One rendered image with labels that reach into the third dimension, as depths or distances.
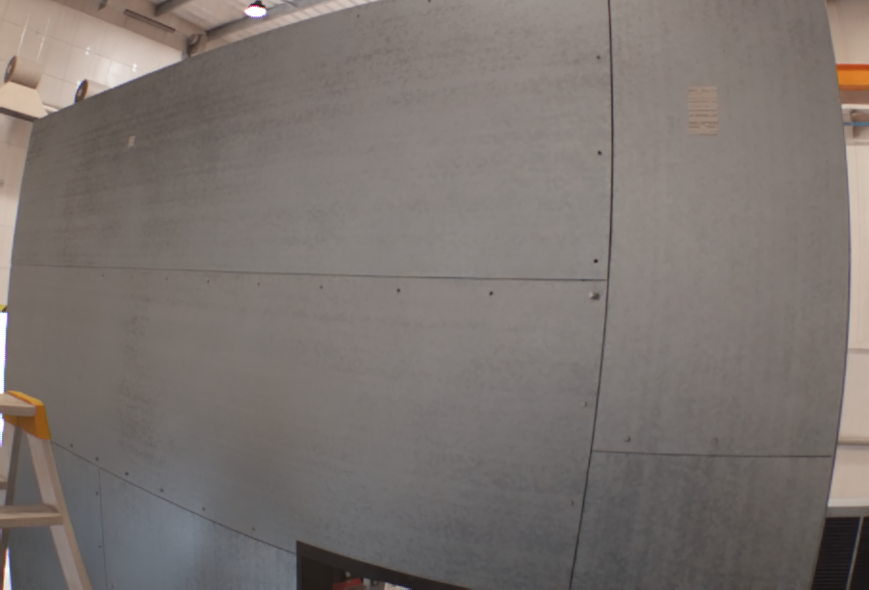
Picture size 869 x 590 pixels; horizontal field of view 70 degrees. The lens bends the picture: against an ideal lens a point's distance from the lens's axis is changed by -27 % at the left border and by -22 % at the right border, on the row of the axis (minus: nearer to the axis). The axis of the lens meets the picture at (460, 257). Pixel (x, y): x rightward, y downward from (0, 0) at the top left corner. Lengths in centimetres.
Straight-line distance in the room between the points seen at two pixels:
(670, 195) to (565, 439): 39
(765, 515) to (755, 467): 8
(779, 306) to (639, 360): 24
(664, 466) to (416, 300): 51
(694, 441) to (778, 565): 26
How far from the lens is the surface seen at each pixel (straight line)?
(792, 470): 110
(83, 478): 223
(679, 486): 113
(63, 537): 154
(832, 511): 562
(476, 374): 125
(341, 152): 147
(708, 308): 112
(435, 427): 129
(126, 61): 1294
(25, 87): 1100
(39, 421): 156
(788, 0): 124
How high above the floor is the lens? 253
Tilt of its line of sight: 7 degrees up
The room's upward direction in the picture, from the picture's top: 5 degrees clockwise
